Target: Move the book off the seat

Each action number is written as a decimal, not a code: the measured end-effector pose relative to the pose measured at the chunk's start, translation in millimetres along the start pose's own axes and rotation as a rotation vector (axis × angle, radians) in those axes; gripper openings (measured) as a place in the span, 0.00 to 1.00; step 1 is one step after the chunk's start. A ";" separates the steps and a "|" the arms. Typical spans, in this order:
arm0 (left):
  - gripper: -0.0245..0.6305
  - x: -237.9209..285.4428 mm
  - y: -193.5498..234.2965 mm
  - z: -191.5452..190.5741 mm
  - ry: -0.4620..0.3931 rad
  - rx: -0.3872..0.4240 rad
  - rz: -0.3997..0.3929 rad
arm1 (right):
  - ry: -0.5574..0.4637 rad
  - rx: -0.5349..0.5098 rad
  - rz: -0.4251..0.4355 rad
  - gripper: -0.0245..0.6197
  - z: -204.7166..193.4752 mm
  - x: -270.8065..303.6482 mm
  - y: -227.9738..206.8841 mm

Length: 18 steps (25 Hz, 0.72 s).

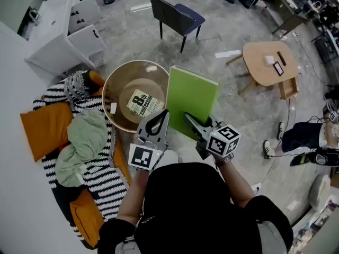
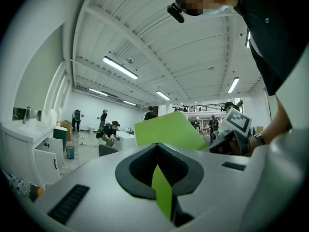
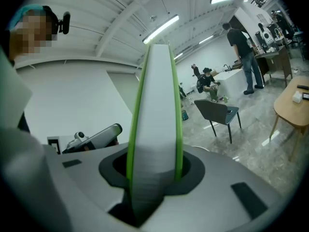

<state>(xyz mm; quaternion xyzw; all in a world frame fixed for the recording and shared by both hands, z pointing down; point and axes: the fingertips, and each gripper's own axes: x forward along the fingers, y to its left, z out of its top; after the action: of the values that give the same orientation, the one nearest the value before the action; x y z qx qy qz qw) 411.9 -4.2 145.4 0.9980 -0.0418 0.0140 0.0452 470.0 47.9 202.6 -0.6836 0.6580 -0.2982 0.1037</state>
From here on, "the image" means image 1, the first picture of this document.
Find person's black shirt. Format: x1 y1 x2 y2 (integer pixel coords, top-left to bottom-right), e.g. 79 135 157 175
97 162 294 254

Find round beige basket table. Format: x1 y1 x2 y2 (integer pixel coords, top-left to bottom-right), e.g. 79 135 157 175
102 59 170 134

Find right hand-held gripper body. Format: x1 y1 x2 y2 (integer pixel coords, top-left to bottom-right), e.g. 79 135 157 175
195 120 242 160

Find chrome faucet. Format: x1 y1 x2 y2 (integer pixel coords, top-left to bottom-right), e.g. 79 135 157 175
28 8 41 26

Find black chair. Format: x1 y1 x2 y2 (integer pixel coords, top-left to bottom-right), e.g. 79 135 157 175
149 0 206 53

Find green notebook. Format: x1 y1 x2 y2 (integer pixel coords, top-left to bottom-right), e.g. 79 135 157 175
165 65 221 142

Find beige paperback book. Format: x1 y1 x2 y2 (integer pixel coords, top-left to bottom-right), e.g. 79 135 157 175
126 88 165 119

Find pale green knitted throw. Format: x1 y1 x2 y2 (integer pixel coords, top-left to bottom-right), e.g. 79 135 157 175
55 111 109 187

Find dark office desk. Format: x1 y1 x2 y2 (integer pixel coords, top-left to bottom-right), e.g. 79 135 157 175
267 0 310 37

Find person's white trousers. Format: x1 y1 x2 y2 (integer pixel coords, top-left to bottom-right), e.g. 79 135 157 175
161 147 215 169

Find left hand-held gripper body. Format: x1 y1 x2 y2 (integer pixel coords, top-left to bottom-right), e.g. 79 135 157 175
128 133 170 173

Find person's right forearm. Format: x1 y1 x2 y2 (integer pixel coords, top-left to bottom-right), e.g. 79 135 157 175
215 157 256 208

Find metal wristwatch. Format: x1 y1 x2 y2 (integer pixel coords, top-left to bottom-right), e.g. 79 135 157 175
213 153 235 166

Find orange cushion with dark piping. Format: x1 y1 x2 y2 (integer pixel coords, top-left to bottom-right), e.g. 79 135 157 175
69 188 104 249

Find orange sofa with striped cover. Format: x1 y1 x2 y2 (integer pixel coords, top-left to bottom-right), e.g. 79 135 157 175
33 70 130 244

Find black equipment pile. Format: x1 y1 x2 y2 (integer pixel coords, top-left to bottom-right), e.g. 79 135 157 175
289 146 339 167

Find plain orange cushion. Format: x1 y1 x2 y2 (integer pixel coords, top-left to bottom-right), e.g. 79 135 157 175
20 102 74 163

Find black framed card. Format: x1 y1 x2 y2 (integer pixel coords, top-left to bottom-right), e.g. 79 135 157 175
272 61 284 77

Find person's left forearm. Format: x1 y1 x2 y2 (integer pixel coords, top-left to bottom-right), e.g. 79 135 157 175
115 168 150 226

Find white sink cabinet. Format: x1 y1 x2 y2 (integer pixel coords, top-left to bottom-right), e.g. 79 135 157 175
24 0 108 75

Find light wooden side table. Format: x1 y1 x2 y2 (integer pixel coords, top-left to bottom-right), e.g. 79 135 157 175
226 41 300 100

